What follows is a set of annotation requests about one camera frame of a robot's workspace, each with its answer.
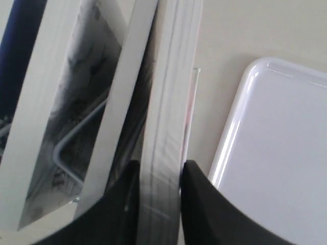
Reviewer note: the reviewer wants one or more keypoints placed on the black spine book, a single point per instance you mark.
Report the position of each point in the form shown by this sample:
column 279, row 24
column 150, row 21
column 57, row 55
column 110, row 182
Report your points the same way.
column 117, row 105

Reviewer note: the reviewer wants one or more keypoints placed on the grey spine book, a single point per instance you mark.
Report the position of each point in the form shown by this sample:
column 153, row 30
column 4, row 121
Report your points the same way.
column 69, row 35

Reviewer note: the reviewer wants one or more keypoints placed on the white wire book rack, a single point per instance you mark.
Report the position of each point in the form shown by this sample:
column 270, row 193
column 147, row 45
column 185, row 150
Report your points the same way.
column 81, row 95

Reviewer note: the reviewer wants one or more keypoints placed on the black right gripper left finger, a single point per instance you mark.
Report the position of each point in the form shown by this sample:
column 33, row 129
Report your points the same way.
column 112, row 220

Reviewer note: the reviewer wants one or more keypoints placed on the red teal spine book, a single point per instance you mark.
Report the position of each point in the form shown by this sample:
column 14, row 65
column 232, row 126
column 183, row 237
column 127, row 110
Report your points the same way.
column 168, row 119

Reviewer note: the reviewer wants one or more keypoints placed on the blue book with orange moon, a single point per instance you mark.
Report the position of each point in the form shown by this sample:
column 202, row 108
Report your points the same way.
column 16, row 16

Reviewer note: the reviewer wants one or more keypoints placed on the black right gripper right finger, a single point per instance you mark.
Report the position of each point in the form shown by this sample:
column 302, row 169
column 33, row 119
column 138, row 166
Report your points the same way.
column 209, row 218

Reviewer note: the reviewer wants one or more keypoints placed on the white plastic tray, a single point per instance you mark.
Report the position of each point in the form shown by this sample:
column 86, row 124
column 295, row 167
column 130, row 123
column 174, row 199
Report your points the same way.
column 271, row 159

